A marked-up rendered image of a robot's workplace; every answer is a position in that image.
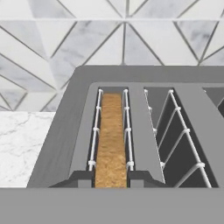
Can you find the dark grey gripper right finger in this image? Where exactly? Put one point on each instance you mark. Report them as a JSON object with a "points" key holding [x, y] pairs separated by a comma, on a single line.
{"points": [[138, 178]]}

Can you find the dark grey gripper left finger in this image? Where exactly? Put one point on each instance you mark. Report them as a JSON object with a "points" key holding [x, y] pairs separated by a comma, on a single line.
{"points": [[83, 178]]}

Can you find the brown bread slice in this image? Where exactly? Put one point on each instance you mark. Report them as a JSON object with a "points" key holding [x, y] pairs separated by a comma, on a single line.
{"points": [[110, 140]]}

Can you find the grey toaster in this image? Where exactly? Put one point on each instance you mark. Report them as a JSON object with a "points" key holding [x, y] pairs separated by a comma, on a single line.
{"points": [[143, 128]]}

